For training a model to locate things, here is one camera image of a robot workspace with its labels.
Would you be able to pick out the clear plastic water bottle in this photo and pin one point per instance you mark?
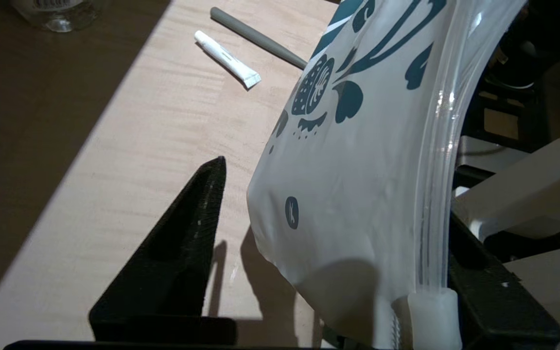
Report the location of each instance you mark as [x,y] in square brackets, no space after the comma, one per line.
[56,14]

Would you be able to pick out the grey toothbrush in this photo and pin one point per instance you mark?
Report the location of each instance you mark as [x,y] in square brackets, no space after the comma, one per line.
[255,36]

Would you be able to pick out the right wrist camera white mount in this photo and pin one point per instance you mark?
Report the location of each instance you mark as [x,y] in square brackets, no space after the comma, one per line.
[528,184]

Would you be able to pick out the white toothpaste tube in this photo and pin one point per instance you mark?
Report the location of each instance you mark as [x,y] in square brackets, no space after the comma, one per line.
[226,58]

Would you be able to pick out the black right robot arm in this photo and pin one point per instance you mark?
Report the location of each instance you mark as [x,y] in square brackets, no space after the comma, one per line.
[537,112]

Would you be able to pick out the white floral plastic bag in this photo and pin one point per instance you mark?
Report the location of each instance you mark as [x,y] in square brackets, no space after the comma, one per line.
[358,170]

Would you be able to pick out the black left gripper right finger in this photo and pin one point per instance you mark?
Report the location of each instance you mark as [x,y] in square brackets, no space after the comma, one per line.
[503,316]

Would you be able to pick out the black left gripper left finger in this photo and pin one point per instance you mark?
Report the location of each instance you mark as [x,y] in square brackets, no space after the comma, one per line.
[178,272]

